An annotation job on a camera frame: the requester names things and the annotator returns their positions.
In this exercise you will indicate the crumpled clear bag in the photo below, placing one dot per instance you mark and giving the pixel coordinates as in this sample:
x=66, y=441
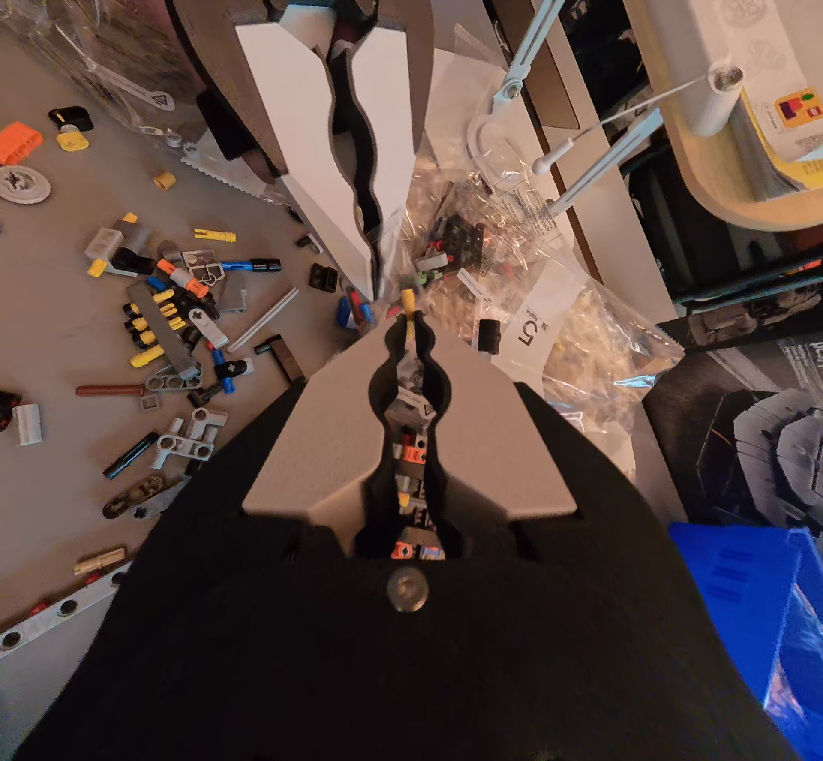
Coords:
x=598, y=439

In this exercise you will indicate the grey toy pulley wheel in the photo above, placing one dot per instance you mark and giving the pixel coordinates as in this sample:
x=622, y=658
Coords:
x=24, y=183

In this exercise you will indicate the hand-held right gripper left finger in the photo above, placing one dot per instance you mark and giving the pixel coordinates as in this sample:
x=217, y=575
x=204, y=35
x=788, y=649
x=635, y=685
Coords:
x=315, y=446

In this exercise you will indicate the serrated white paper bag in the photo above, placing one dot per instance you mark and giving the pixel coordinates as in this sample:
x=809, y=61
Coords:
x=218, y=166

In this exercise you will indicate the blue plastic bin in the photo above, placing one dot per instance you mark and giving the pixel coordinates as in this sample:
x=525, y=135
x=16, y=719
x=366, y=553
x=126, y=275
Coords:
x=739, y=613

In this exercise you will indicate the orange toy panel piece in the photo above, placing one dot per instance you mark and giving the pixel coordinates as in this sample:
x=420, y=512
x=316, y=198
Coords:
x=19, y=143

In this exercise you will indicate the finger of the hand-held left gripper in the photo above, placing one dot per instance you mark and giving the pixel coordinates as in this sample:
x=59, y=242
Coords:
x=386, y=111
x=289, y=118

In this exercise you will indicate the white instruction booklet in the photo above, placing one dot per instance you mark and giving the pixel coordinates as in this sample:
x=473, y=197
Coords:
x=771, y=34

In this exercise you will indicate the person's left hand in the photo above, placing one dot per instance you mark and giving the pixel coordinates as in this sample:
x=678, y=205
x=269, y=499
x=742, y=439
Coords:
x=148, y=2

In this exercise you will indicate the numbered clear parts bag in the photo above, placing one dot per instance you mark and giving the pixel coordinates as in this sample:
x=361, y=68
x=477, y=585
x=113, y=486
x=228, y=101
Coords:
x=553, y=311

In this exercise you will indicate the flat clear empty bag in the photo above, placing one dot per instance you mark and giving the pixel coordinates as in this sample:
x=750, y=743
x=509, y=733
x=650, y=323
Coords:
x=77, y=34

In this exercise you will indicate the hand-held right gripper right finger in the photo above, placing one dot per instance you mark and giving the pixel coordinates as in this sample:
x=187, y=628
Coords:
x=508, y=446

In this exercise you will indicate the pile of toy bricks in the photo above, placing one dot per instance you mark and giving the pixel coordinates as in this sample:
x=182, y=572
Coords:
x=167, y=317

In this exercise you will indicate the black toy connector piece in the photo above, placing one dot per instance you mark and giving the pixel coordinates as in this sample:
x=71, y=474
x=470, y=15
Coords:
x=490, y=335

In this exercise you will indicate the small yellow toy pin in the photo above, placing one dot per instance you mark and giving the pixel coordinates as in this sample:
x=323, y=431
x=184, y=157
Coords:
x=406, y=304

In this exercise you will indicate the long grey toy beam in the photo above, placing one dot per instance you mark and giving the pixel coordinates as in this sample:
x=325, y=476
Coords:
x=58, y=610

